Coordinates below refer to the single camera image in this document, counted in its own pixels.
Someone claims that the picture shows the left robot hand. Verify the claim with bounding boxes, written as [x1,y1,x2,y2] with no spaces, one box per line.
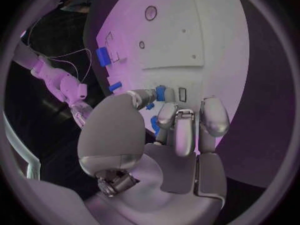
[76,88,232,225]

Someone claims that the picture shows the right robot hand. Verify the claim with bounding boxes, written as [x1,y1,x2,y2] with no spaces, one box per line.
[69,100,95,129]

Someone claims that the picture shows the blue plug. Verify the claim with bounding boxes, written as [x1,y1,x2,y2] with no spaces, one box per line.
[155,85,168,102]

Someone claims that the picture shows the white task board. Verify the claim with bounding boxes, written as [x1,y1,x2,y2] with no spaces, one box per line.
[95,0,251,149]

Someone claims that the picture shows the blue block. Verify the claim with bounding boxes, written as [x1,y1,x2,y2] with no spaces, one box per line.
[95,47,112,68]

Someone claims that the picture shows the white cable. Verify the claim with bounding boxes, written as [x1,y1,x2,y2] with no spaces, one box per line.
[45,48,93,83]
[48,58,83,82]

